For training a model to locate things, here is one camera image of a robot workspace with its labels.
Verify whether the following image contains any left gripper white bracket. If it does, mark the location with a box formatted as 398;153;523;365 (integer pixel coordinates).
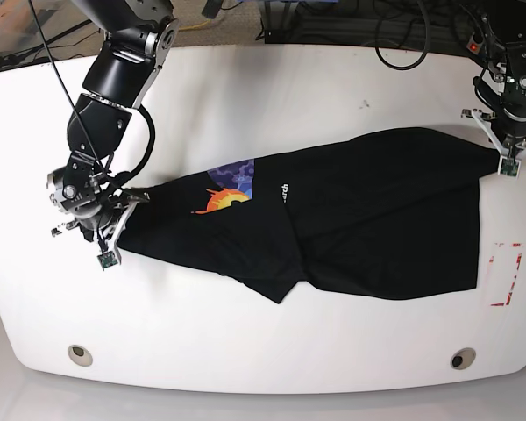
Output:
461;109;526;178

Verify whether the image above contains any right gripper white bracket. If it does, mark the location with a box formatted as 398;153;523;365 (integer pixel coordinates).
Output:
47;186;153;272

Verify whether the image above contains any black T-shirt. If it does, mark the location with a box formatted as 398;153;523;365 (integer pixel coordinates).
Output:
118;128;500;303

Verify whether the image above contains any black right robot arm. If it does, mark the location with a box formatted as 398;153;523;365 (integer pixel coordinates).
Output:
47;1;179;269

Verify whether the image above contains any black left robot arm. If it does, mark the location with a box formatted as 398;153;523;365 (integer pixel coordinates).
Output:
456;1;526;177

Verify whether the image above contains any red tape rectangle marking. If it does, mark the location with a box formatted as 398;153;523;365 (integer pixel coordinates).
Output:
484;242;523;307

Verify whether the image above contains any black tripod stand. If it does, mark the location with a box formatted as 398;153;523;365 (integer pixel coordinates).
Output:
0;19;91;73

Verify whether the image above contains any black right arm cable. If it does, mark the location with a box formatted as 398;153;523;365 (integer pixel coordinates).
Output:
25;0;157;198

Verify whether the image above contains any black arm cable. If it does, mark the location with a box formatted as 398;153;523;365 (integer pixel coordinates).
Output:
25;0;157;198
374;0;435;71

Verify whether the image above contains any left table cable grommet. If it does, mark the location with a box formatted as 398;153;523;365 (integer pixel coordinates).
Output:
68;345;93;367

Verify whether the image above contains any table cable grommet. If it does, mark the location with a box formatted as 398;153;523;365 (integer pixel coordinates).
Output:
68;345;93;367
450;347;477;370

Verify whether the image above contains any black power strip red switch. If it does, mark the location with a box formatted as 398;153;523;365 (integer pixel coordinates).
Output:
466;29;486;57

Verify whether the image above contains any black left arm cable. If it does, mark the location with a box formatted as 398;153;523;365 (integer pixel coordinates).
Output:
374;0;435;71

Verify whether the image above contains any right table cable grommet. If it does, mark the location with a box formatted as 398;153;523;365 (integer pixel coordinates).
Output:
450;347;477;370

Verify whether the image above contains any yellow cable on floor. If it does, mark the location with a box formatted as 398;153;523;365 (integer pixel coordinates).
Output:
177;17;211;34

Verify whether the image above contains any black metal frame on floor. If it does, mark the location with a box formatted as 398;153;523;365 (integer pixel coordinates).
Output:
255;1;311;44

